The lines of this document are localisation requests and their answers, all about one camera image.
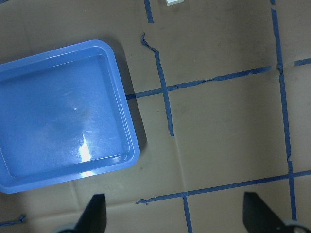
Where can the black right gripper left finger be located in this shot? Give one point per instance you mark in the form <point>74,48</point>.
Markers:
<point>94,217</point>

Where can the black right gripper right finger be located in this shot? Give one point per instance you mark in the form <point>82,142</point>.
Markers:
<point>258,217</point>

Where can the small white building block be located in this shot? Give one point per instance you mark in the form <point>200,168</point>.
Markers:
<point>173,2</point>

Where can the blue plastic tray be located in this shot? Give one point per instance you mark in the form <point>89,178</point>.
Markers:
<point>63,116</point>

